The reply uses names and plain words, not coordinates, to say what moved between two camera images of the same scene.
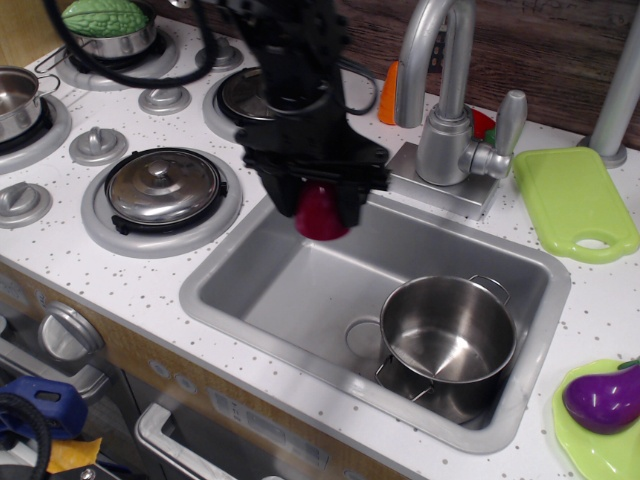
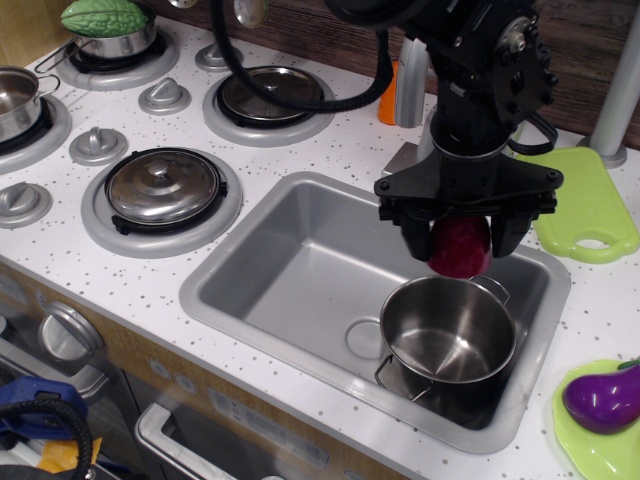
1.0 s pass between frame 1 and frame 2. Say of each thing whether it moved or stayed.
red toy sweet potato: moved
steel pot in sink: stayed
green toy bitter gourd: stayed
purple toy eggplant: stayed
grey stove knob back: stayed
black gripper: moved
